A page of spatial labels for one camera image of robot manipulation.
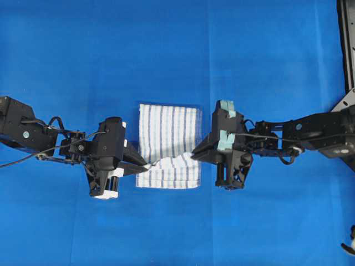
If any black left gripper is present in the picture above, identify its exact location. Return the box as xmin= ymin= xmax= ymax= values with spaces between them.
xmin=84 ymin=117 xmax=148 ymax=200

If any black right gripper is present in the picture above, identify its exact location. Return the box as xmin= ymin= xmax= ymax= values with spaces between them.
xmin=191 ymin=100 xmax=253 ymax=190

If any white blue striped towel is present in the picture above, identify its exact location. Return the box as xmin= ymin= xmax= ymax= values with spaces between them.
xmin=136 ymin=104 xmax=202 ymax=190

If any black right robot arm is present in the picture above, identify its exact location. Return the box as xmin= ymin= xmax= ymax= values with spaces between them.
xmin=191 ymin=100 xmax=354 ymax=190

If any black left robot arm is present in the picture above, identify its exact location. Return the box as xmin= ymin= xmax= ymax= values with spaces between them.
xmin=1 ymin=96 xmax=148 ymax=200

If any black white clamp object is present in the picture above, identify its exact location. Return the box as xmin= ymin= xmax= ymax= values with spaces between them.
xmin=341 ymin=224 xmax=355 ymax=254

